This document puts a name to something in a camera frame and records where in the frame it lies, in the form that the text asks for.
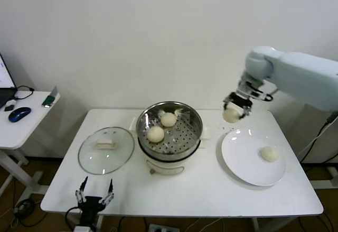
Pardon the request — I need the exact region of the white steamed baozi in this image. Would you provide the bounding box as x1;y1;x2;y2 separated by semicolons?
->
260;146;280;163
160;112;177;127
147;125;165;143
222;106;242;124

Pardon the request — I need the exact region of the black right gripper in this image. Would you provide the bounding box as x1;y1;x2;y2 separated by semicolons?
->
223;91;253;119

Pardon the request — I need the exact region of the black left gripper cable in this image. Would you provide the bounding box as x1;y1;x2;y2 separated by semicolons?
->
65;207;81;232

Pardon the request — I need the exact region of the black floor cable coil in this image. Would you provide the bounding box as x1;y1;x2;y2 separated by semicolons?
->
10;197;48;227

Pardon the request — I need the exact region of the white side table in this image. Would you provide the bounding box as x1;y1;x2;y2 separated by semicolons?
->
0;90;62;198

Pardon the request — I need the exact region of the black looped desk cable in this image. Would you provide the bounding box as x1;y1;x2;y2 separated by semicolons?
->
14;85;36;101

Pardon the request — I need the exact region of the white floor power strip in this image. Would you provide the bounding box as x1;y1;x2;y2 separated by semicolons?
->
149;223;180;232

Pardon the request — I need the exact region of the black laptop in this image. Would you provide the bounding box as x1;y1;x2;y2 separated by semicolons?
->
0;51;18;108

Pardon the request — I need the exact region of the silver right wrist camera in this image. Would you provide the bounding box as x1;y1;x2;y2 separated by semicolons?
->
250;89;267;100

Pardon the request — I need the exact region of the black cable with plug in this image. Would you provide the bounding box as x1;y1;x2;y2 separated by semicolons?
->
299;111;338;164

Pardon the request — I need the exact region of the large white plate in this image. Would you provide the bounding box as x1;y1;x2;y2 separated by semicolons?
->
217;128;287;187

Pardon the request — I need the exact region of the white stand foot frame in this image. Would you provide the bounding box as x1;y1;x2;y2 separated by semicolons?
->
308;166;338;190

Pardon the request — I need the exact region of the perforated steel steamer basket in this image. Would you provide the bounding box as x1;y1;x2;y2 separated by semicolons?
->
136;101;204;156

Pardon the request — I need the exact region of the blue computer mouse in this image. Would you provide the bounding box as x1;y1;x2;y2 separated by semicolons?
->
8;106;32;123

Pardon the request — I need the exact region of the white electric cooker base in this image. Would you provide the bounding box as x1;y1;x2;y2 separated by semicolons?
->
129;115;212;177

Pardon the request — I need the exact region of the round glass pot lid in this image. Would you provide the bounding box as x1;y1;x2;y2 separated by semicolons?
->
78;126;136;176

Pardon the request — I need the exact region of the green handled scraper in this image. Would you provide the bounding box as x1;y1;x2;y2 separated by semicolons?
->
42;86;59;108

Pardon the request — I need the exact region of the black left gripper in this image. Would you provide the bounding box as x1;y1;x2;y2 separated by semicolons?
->
75;176;115;226

